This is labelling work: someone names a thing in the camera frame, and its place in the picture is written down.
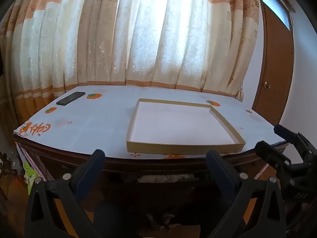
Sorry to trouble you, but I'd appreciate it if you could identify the shallow cardboard box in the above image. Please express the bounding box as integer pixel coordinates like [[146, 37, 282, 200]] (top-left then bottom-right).
[[126, 98, 246, 153]]

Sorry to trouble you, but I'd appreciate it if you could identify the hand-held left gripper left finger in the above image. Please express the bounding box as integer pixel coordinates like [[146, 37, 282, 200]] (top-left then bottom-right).
[[25, 149, 106, 238]]

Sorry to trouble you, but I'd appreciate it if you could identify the green and yellow bag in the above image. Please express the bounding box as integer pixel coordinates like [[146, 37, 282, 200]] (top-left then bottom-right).
[[23, 161, 42, 196]]

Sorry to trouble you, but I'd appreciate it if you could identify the black phone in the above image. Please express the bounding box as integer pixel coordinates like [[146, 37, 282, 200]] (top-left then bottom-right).
[[56, 92, 86, 106]]

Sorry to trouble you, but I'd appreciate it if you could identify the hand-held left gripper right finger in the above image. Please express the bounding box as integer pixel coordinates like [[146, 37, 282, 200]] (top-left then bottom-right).
[[206, 149, 288, 238]]

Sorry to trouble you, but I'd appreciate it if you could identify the white lace underwear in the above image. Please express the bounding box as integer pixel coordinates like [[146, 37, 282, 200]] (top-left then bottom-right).
[[137, 174, 199, 183]]

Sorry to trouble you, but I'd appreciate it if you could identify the cream and orange curtain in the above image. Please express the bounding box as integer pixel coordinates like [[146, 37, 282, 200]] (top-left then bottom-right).
[[0, 0, 262, 132]]

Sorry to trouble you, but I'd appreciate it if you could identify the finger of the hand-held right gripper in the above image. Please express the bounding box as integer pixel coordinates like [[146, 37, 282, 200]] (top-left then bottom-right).
[[255, 141, 317, 201], [273, 124, 317, 164]]

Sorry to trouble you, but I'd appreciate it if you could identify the pink striped paper stack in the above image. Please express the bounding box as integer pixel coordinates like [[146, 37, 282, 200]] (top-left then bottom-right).
[[15, 142, 53, 182]]

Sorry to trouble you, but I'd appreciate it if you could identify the brown wooden door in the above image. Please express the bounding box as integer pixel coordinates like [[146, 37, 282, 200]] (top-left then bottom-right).
[[251, 0, 296, 127]]

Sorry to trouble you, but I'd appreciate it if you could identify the frosted door glass pane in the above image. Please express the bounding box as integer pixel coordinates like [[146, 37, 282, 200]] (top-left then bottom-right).
[[258, 0, 293, 30]]

